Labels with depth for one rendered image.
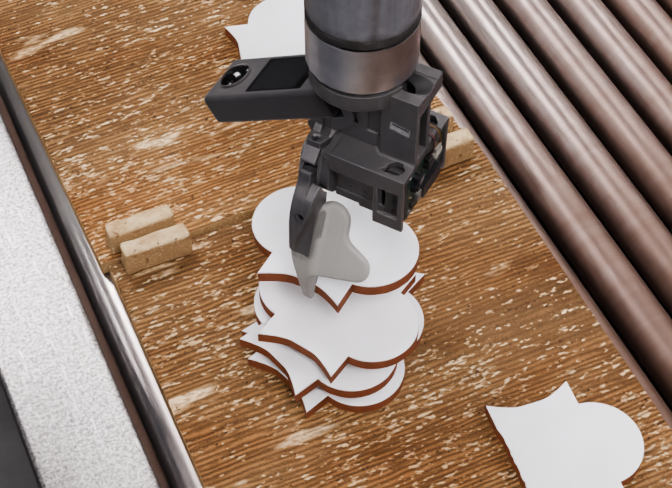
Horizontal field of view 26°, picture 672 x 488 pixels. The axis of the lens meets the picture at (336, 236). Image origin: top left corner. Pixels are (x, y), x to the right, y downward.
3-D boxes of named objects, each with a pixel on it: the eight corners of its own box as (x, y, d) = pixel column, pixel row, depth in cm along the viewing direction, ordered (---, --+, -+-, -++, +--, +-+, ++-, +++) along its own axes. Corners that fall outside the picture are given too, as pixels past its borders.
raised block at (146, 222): (112, 259, 123) (108, 239, 121) (105, 243, 124) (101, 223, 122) (178, 235, 125) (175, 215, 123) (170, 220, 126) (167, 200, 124)
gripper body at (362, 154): (398, 242, 102) (404, 124, 92) (291, 197, 104) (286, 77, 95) (446, 169, 106) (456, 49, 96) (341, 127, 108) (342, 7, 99)
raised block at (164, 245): (127, 277, 122) (124, 257, 120) (120, 261, 123) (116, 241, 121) (194, 254, 124) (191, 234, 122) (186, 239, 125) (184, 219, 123)
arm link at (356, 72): (282, 27, 91) (343, -48, 96) (284, 79, 95) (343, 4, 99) (388, 68, 89) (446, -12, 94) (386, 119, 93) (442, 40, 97)
